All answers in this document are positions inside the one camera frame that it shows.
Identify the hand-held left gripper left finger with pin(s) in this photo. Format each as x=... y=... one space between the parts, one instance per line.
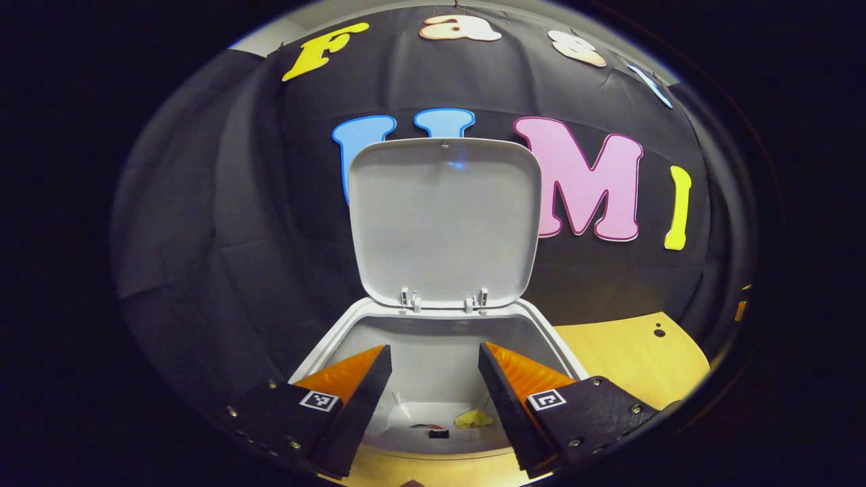
x=358 y=412

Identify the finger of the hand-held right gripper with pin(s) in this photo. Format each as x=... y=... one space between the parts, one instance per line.
x=740 y=311

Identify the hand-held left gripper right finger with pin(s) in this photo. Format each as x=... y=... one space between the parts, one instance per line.
x=507 y=412

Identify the yellowish paper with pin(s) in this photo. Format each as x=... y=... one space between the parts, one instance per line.
x=473 y=419

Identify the white desktop garbage bin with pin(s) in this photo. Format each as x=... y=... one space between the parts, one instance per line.
x=440 y=223

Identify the wooden desktop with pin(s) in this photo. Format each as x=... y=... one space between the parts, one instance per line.
x=629 y=358

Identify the black backdrop cloth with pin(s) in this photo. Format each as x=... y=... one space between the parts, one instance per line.
x=223 y=237

